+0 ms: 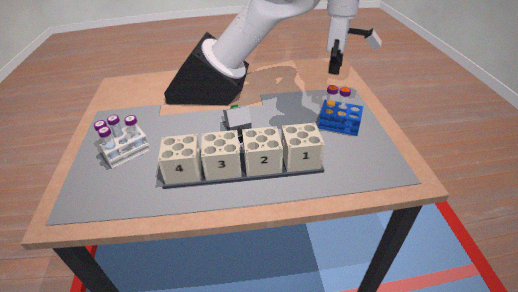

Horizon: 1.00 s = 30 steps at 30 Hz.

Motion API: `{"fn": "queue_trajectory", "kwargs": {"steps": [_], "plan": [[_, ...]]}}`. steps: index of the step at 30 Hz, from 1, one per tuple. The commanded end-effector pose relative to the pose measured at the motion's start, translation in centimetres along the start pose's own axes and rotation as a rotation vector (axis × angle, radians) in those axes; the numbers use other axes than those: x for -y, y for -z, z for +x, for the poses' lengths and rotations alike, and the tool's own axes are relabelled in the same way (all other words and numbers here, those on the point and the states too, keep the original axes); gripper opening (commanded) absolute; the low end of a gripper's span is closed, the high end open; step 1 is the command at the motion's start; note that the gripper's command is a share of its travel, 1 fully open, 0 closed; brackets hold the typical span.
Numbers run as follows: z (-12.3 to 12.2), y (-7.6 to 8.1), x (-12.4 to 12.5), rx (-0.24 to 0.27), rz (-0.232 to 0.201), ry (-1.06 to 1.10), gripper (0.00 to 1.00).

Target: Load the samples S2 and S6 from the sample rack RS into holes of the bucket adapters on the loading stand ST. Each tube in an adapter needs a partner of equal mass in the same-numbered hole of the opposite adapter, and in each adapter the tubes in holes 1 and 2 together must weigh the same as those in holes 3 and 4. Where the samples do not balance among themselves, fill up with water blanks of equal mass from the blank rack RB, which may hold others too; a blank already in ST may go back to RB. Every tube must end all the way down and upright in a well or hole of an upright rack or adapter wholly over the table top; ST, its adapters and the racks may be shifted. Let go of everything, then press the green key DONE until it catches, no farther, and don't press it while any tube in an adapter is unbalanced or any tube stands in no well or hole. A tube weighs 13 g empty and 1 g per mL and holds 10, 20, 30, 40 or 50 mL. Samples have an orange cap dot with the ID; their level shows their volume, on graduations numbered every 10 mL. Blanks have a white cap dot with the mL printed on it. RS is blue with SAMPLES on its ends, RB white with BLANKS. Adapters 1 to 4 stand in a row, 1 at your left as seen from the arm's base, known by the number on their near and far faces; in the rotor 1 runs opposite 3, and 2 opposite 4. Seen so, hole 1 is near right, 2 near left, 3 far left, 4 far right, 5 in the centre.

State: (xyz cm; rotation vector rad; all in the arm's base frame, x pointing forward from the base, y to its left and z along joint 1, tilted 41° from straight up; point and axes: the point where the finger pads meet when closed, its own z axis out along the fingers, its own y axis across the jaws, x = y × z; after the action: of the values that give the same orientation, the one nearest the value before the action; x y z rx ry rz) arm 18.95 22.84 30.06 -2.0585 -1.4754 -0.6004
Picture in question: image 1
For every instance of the blue tube rack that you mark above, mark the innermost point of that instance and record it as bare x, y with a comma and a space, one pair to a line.
334, 117

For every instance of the white tube rack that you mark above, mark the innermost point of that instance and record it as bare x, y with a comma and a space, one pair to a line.
129, 148

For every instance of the beige bucket adapter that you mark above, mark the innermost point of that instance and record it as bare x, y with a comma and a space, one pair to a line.
263, 151
180, 162
299, 154
225, 162

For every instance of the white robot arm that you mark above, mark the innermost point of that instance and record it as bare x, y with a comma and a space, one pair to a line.
257, 18

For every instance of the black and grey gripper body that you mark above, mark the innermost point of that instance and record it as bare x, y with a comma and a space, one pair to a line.
338, 29

